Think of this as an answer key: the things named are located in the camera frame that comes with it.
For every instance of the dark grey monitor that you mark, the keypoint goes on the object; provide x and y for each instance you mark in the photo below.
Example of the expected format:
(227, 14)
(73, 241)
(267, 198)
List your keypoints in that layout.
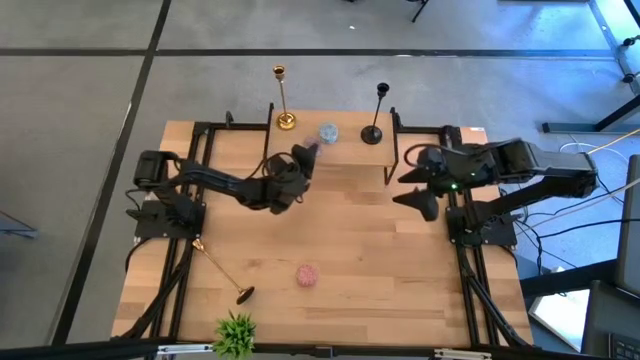
(631, 225)

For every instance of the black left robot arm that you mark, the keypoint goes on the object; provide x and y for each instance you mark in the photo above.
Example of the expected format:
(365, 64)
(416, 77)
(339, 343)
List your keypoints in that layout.
(215, 180)

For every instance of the black candlestick holder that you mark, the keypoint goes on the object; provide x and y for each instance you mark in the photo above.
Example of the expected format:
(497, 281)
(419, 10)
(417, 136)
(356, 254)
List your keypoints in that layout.
(371, 135)

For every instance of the gold candlestick holder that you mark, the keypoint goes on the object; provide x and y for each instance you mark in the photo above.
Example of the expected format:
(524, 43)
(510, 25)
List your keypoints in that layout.
(286, 121)
(246, 293)

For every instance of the black-legged desk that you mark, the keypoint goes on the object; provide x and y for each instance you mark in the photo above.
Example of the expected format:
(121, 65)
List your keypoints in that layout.
(575, 127)

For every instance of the pink patterned candle tin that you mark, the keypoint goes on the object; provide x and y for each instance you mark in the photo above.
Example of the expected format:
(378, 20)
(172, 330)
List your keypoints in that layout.
(306, 276)

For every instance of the black aluminium table frame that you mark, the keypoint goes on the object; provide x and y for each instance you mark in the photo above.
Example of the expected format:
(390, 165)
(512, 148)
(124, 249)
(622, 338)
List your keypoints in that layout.
(422, 130)

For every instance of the black overhead rig bar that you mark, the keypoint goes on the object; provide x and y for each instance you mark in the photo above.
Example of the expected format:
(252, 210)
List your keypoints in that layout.
(75, 352)

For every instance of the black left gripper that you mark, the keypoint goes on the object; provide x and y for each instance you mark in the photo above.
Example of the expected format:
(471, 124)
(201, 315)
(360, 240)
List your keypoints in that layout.
(285, 185)

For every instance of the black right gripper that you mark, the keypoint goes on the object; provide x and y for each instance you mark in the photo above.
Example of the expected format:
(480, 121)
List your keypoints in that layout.
(450, 170)

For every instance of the wooden shelf riser black legs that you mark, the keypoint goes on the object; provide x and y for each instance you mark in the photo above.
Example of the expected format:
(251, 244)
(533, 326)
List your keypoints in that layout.
(350, 150)

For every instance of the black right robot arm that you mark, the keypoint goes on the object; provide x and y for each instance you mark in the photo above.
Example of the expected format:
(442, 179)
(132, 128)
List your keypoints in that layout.
(550, 162)

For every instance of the black keyboard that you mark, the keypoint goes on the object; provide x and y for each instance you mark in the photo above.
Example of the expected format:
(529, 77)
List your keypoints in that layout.
(625, 347)

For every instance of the blue patterned candle tin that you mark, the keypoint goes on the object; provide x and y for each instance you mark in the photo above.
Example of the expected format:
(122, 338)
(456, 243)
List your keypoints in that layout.
(329, 133)

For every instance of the green artificial plant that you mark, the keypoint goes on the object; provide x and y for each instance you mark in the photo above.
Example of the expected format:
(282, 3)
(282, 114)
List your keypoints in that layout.
(235, 335)

